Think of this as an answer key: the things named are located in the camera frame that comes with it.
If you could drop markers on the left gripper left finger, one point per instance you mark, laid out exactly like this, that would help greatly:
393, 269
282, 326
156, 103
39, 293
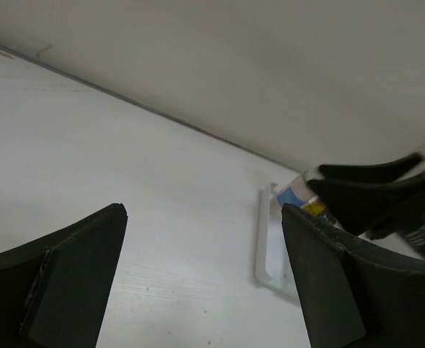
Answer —
54, 290

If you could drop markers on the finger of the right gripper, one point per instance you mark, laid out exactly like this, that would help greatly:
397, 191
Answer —
361, 207
390, 171

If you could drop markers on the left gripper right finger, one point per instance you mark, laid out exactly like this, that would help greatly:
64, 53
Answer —
353, 293

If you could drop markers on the yellow-label brown sauce bottle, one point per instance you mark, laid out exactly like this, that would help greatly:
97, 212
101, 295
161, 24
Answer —
315, 207

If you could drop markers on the blue-label white spice bottle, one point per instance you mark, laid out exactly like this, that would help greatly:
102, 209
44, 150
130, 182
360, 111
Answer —
298, 191

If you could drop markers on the white divided organizer tray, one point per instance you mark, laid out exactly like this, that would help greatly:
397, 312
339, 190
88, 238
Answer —
272, 265

